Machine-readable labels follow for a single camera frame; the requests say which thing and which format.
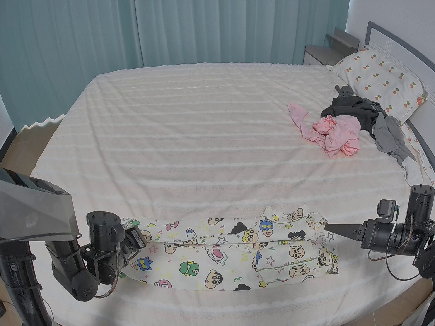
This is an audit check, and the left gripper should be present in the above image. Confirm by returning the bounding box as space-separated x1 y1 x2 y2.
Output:
122 223 148 253

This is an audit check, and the white printed pillow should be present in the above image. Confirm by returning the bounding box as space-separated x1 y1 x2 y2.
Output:
399 121 435 186
327 46 429 125

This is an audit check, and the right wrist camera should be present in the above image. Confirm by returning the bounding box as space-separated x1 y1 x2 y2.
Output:
377 199 399 221

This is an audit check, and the blue-green curtain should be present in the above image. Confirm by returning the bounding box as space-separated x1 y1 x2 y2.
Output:
0 0 352 130

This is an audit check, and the pink garment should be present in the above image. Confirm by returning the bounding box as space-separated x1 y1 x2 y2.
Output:
288 101 361 159

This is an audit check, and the black garment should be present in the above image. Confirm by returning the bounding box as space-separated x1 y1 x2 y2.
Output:
321 95 388 132

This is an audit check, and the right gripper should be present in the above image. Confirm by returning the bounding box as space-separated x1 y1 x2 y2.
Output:
324 218 398 252

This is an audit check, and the bed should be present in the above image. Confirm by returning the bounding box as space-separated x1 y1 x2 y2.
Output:
15 21 435 326

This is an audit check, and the black cable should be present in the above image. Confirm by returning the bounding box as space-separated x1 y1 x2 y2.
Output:
369 250 423 282
93 272 121 299

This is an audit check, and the grey bedside table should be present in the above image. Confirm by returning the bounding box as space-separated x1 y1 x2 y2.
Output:
304 27 360 66

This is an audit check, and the white printed pyjama top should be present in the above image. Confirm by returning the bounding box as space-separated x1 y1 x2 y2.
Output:
121 206 340 291

